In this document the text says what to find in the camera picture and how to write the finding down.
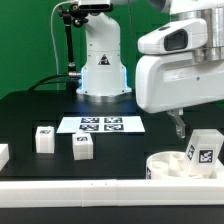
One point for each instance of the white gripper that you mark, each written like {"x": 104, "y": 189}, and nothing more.
{"x": 172, "y": 82}

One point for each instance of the paper sheet with tags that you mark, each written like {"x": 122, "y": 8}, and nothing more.
{"x": 108, "y": 124}

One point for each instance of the white front fence wall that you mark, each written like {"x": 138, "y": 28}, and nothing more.
{"x": 94, "y": 193}

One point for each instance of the white fence wall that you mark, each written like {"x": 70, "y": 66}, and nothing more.
{"x": 4, "y": 155}
{"x": 94, "y": 193}

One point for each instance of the white camera on mount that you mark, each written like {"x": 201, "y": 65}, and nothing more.
{"x": 95, "y": 5}

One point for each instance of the white left fence wall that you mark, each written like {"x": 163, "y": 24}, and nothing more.
{"x": 4, "y": 155}

